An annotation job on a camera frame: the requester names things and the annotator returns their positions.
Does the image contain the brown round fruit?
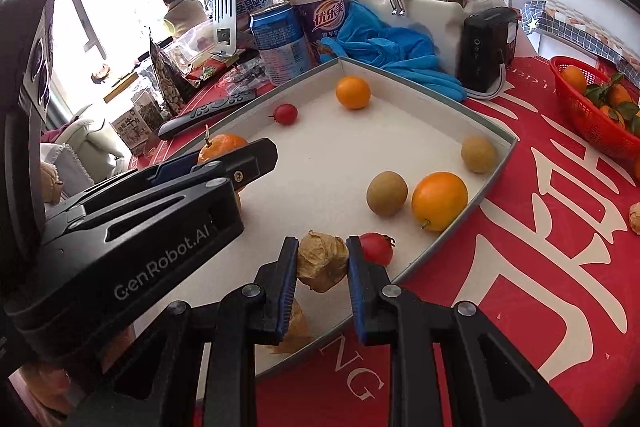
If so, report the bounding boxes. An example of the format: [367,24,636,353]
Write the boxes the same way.
[366,171,409,218]
[460,136,499,174]

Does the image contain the blue rubber gloves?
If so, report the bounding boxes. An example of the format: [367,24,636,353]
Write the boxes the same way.
[319,1,469,102]

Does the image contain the clear bag of nuts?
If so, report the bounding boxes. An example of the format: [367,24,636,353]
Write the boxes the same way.
[149,36,197,116]

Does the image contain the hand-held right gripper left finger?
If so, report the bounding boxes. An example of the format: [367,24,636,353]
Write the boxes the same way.
[65,235,301,427]

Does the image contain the white armchair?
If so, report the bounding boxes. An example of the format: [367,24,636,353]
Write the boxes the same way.
[54,103,129,168]

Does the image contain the white cable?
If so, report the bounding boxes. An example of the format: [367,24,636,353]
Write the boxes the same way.
[464,48,509,100]

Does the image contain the red plastic basket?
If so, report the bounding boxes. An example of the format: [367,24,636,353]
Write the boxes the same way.
[549,56,640,162]

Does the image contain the red printed table mat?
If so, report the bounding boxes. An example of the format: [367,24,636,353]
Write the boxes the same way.
[127,54,640,427]

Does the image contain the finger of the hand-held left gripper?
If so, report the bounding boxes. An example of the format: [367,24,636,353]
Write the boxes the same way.
[75,138,279,221]
[82,154,213,206]

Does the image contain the grey tray box white inside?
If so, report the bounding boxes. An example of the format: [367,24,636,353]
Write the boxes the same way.
[135,56,519,380]

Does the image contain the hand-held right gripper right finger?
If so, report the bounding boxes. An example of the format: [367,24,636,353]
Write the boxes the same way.
[346,235,583,427]

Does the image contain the red cherry tomato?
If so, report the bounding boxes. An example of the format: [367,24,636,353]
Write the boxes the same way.
[270,103,299,126]
[359,232,396,267]

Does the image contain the black remote control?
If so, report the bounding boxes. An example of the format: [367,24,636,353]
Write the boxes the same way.
[158,89,257,141]

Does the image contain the black radio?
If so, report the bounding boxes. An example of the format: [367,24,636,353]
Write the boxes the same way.
[457,6,520,94]

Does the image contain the purple milk tea cup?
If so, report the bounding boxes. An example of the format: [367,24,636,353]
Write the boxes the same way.
[285,0,352,64]

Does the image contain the orange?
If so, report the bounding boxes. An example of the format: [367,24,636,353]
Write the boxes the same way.
[411,171,469,233]
[335,76,372,110]
[561,66,588,96]
[607,83,633,108]
[599,105,627,130]
[197,125,249,165]

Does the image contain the blue drink can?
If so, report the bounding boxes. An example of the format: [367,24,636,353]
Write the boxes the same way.
[249,3,314,87]

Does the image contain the printed snack box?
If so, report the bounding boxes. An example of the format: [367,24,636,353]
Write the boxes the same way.
[111,88,164,154]

